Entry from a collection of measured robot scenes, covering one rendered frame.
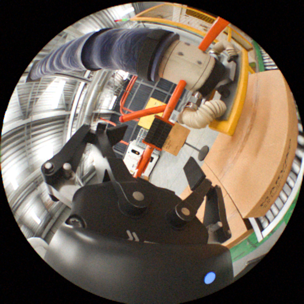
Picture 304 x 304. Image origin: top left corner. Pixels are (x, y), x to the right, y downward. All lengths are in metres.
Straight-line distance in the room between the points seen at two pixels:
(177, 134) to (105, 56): 1.87
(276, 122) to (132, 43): 0.46
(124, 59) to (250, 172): 0.48
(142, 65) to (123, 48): 0.09
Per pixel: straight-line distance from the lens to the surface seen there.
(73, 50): 0.50
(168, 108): 0.29
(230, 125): 0.22
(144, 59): 0.29
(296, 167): 0.75
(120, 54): 0.33
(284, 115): 0.41
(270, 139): 0.37
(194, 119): 0.23
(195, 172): 0.16
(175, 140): 2.05
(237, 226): 0.79
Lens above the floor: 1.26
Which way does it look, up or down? 5 degrees down
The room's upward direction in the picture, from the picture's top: 65 degrees counter-clockwise
